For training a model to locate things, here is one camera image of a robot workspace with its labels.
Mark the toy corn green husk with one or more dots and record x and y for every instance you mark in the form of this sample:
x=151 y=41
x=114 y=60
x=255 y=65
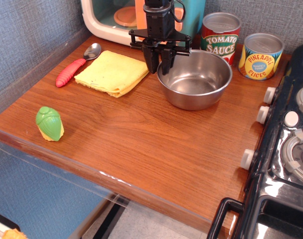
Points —
x=49 y=123

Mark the black oven door handle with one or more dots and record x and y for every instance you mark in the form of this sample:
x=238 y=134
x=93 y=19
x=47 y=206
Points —
x=227 y=204

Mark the folded yellow cloth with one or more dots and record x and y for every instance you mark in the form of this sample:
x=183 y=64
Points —
x=113 y=73

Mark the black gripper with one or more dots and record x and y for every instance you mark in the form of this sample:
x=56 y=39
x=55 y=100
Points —
x=160 y=35

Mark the black toy stove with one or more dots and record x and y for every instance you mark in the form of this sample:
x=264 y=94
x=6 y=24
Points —
x=273 y=204

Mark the white stove knob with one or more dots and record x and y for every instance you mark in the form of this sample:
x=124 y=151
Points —
x=269 y=95
x=262 y=114
x=247 y=158

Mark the orange fuzzy object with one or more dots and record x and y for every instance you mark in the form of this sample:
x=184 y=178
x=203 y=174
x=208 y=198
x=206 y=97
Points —
x=13 y=234

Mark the white stove knob front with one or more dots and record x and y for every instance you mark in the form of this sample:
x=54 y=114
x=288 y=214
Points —
x=247 y=158

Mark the stainless steel pot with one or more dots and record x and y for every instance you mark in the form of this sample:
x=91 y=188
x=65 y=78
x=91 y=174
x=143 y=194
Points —
x=195 y=82

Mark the toy microwave teal and white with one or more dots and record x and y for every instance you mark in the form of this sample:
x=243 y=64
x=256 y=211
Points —
x=113 y=19

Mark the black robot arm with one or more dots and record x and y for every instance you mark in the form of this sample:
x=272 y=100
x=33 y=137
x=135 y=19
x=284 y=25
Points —
x=157 y=3

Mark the white stove knob middle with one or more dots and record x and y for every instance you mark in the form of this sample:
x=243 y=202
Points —
x=262 y=114

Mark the spoon with red handle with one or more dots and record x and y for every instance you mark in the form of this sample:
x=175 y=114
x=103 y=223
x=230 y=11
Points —
x=91 y=53

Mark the tomato sauce can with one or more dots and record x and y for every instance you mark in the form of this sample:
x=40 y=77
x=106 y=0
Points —
x=220 y=33

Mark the pineapple slices can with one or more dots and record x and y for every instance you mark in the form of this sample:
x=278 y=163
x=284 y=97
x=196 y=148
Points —
x=260 y=56

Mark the white stove knob back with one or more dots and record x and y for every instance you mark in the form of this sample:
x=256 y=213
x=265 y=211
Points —
x=269 y=95

